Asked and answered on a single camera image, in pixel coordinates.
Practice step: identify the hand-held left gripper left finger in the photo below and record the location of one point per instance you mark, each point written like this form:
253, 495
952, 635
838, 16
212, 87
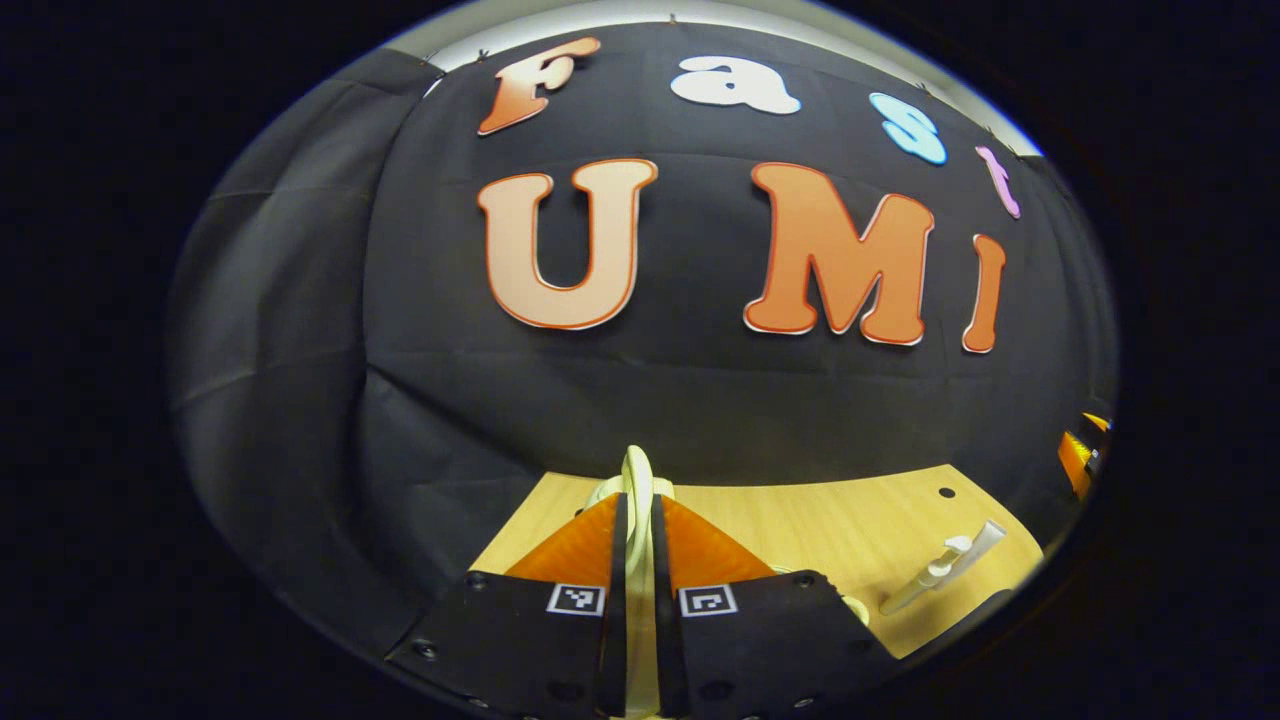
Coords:
617, 640

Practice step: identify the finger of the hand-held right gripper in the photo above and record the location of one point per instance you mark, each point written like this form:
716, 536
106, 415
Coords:
1075, 462
1098, 421

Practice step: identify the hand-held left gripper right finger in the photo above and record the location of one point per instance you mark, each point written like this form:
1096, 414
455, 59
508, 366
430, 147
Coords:
665, 640

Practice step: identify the small cream suitcase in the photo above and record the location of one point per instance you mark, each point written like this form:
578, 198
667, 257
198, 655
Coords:
637, 480

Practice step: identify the white pump bottle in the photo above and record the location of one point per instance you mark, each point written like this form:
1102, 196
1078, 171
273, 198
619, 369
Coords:
925, 580

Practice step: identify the black backdrop cloth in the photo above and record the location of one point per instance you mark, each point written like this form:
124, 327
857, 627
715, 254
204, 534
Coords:
680, 400

